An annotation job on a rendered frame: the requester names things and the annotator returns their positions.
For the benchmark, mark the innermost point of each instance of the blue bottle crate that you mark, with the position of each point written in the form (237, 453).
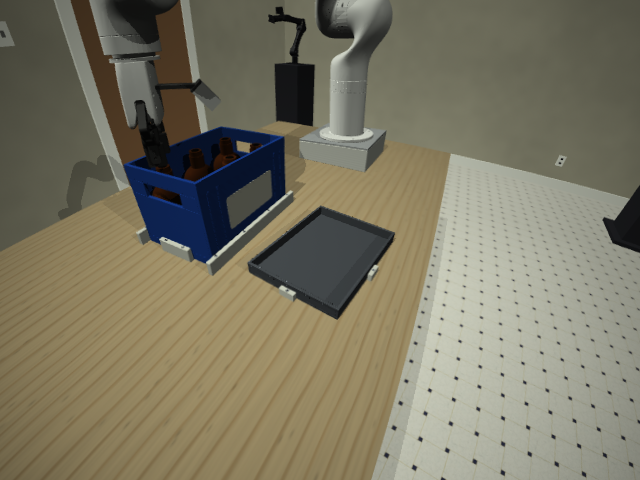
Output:
(219, 206)

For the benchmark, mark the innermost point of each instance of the brown glass bottle with green label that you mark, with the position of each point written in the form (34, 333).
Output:
(228, 159)

